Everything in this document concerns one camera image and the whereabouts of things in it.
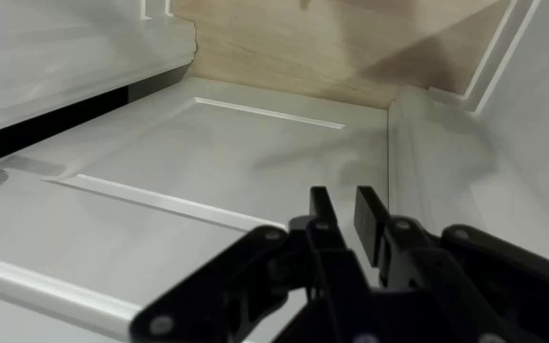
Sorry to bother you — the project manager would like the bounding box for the white panelled door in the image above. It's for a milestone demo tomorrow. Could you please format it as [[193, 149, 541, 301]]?
[[0, 74, 393, 343]]

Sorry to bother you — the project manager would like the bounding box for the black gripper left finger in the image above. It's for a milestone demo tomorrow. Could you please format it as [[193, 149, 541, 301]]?
[[128, 185, 372, 343]]

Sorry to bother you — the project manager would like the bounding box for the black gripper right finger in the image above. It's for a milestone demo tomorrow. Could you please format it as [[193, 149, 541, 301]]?
[[353, 185, 549, 343]]

